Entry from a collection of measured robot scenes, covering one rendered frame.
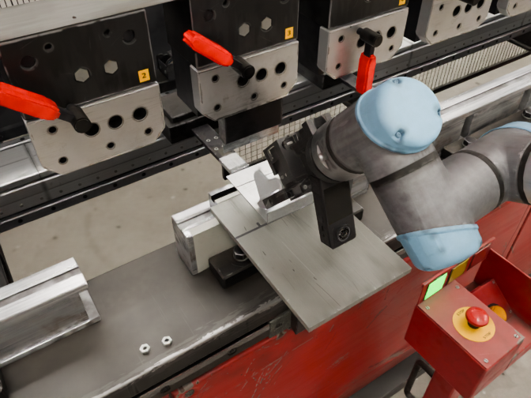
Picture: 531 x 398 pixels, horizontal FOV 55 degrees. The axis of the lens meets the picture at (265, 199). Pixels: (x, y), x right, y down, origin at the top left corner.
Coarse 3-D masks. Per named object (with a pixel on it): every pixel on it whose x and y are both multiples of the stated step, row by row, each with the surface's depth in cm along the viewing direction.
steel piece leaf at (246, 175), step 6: (264, 162) 88; (246, 168) 87; (252, 168) 87; (258, 168) 87; (264, 168) 87; (270, 168) 87; (234, 174) 85; (240, 174) 85; (246, 174) 85; (252, 174) 85; (264, 174) 85; (234, 180) 84; (240, 180) 84; (246, 180) 84; (252, 180) 84
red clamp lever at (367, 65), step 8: (360, 32) 70; (368, 32) 69; (376, 32) 69; (368, 40) 69; (376, 40) 69; (368, 48) 71; (360, 56) 72; (368, 56) 71; (360, 64) 72; (368, 64) 72; (360, 72) 73; (368, 72) 72; (360, 80) 74; (368, 80) 73; (360, 88) 75; (368, 88) 74
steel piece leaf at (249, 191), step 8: (272, 176) 85; (248, 184) 84; (240, 192) 82; (248, 192) 82; (256, 192) 82; (248, 200) 81; (256, 200) 81; (288, 200) 81; (296, 200) 78; (304, 200) 79; (312, 200) 80; (256, 208) 79; (264, 208) 79; (272, 208) 79; (280, 208) 77; (288, 208) 78; (296, 208) 79; (264, 216) 78; (272, 216) 77; (280, 216) 78
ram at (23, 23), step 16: (48, 0) 47; (64, 0) 48; (80, 0) 49; (96, 0) 50; (112, 0) 51; (128, 0) 51; (144, 0) 52; (160, 0) 53; (0, 16) 46; (16, 16) 47; (32, 16) 47; (48, 16) 48; (64, 16) 49; (80, 16) 50; (96, 16) 51; (0, 32) 47; (16, 32) 47; (32, 32) 48
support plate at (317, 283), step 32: (224, 224) 77; (256, 224) 77; (288, 224) 77; (256, 256) 72; (288, 256) 72; (320, 256) 72; (352, 256) 72; (384, 256) 72; (288, 288) 68; (320, 288) 68; (352, 288) 68; (320, 320) 65
